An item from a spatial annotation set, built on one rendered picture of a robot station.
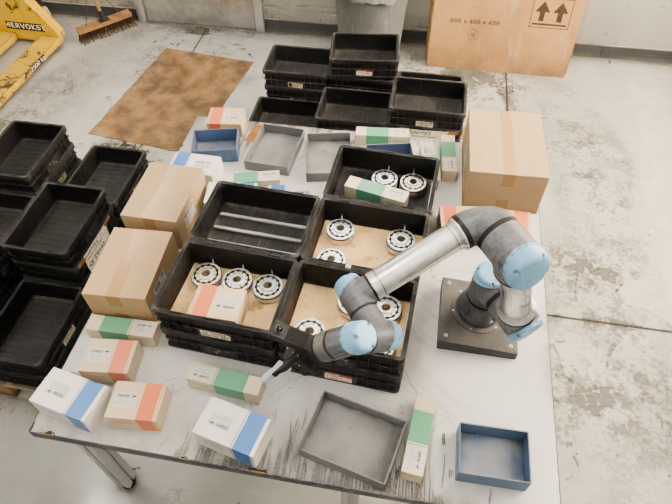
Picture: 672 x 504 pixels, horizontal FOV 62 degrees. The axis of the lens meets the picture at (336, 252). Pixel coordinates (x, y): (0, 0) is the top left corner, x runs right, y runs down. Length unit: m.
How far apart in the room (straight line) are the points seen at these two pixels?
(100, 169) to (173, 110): 1.09
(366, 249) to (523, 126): 0.90
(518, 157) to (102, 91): 3.14
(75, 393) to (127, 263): 0.46
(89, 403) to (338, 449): 0.76
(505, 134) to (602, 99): 2.09
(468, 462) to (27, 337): 1.92
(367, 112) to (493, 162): 1.23
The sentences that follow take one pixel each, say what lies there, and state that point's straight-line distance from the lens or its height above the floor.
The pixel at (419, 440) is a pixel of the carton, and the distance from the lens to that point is 1.75.
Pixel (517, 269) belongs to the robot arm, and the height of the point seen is 1.33.
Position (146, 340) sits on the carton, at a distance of 2.02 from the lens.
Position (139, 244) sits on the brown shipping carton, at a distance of 2.12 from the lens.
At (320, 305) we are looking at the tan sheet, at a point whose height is 0.83.
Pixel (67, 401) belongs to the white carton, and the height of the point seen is 0.79.
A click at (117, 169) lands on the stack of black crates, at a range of 3.22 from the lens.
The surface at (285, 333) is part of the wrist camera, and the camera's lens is 1.40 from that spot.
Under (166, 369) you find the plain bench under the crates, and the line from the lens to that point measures 1.99.
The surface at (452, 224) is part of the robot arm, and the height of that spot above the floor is 1.32.
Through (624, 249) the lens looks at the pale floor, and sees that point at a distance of 3.45.
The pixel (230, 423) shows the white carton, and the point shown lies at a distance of 1.75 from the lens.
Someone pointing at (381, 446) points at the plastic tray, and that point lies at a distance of 1.79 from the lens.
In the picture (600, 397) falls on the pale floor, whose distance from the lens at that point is 2.87.
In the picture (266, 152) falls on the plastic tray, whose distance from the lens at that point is 2.61.
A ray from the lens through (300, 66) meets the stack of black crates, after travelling 3.76.
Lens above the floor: 2.38
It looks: 50 degrees down
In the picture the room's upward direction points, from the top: 1 degrees counter-clockwise
